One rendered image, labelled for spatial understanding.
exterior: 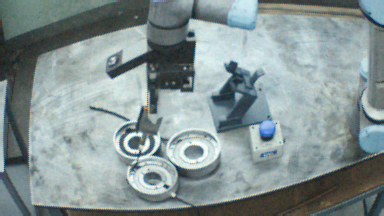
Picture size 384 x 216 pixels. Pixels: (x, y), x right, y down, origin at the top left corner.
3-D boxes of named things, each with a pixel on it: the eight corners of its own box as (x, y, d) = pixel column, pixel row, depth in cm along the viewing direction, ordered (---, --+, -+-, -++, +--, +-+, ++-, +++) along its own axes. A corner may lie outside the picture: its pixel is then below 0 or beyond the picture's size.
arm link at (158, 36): (147, 32, 108) (147, 7, 114) (145, 50, 112) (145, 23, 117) (191, 29, 109) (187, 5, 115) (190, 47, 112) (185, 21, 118)
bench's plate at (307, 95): (34, 208, 128) (31, 204, 127) (38, 59, 169) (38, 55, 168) (419, 141, 132) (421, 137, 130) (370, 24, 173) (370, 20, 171)
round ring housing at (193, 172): (231, 158, 136) (231, 146, 133) (194, 187, 132) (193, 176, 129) (194, 133, 142) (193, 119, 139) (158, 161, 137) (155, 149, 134)
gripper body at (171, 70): (193, 96, 121) (197, 46, 112) (144, 98, 120) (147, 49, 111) (188, 66, 126) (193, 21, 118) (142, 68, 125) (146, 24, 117)
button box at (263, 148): (253, 164, 135) (254, 150, 131) (249, 140, 139) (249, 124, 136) (286, 156, 135) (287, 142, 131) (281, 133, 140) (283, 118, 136)
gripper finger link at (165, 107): (180, 133, 127) (183, 94, 121) (149, 134, 126) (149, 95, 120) (179, 122, 129) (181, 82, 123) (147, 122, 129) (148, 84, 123)
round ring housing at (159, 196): (121, 185, 133) (117, 174, 130) (152, 160, 138) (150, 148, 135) (156, 210, 127) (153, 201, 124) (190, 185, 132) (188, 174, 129)
